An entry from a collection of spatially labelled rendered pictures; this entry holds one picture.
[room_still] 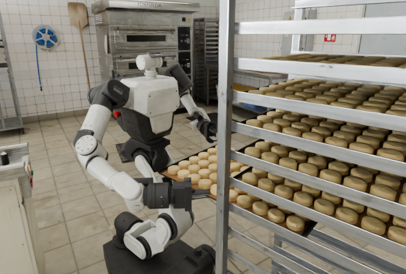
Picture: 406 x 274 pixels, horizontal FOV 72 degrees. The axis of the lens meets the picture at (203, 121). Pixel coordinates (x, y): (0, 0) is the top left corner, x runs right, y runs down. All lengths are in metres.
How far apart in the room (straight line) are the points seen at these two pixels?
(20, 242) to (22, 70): 4.24
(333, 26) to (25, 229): 1.59
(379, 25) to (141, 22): 4.55
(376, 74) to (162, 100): 0.93
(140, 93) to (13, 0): 4.59
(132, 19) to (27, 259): 3.90
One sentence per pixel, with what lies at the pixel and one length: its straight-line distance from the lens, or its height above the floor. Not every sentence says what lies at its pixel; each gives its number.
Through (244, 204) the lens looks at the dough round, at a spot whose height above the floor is 0.97.
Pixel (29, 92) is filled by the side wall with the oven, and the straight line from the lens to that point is 5.77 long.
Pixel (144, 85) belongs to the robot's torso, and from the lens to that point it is 1.29.
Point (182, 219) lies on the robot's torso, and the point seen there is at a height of 0.59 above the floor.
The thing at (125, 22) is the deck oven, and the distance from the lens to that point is 4.92.
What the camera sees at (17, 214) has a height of 0.65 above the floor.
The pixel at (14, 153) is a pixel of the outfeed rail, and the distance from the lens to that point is 1.87.
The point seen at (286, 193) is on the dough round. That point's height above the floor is 1.06.
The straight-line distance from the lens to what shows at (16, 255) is 1.82.
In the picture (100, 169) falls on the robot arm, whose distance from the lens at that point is 1.07.
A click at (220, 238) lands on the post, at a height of 0.85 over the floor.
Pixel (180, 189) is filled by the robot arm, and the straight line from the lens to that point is 0.97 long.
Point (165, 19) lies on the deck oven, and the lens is 5.18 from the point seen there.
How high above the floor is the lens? 1.48
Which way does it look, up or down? 17 degrees down
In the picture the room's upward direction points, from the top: straight up
